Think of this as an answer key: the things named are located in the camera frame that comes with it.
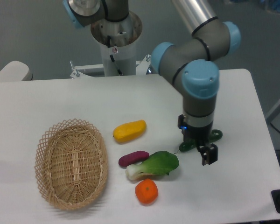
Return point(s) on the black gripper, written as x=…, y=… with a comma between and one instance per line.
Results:
x=200, y=136

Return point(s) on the dark green cucumber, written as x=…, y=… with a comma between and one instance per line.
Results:
x=215, y=136

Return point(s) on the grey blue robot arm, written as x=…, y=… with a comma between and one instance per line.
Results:
x=190, y=68

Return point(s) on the green bok choy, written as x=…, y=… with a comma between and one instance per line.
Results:
x=159, y=163

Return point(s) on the purple sweet potato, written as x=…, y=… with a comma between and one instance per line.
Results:
x=133, y=158

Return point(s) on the orange tangerine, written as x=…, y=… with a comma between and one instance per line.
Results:
x=146, y=191

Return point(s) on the yellow mango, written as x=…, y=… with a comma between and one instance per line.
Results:
x=129, y=131

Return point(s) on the woven wicker basket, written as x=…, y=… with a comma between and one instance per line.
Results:
x=71, y=164

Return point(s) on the white chair armrest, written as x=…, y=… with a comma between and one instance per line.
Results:
x=15, y=71

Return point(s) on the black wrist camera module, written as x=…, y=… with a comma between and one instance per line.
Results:
x=182, y=125

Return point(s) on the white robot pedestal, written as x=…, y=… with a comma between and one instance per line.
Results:
x=118, y=47

